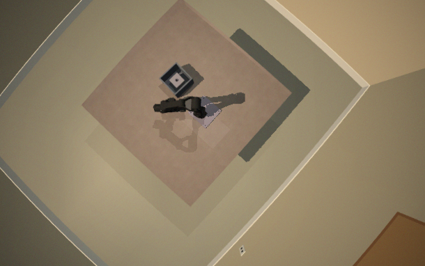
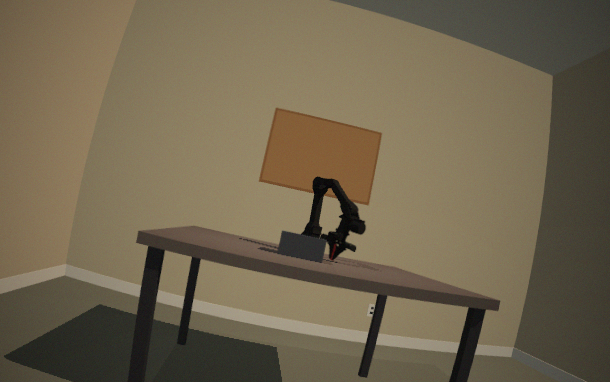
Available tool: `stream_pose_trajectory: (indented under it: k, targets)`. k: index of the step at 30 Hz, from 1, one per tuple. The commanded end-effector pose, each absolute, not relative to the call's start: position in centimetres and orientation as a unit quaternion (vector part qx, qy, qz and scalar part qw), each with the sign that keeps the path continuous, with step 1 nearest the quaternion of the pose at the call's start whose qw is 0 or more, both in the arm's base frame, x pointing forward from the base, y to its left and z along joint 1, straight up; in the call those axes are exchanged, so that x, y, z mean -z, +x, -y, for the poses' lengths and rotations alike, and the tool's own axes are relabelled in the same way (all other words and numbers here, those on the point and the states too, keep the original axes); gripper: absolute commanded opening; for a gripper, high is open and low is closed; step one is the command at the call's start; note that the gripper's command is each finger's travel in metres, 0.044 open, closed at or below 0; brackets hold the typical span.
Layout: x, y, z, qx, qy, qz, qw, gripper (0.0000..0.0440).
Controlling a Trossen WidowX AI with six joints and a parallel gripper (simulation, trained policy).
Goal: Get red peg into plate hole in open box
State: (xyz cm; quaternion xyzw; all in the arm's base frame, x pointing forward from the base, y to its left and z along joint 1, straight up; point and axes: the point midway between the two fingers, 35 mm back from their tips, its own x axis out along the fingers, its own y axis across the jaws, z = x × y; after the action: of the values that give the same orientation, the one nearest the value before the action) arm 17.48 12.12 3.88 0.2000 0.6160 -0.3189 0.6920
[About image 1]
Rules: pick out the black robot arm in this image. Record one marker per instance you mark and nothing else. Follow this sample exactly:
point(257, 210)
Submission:
point(171, 103)

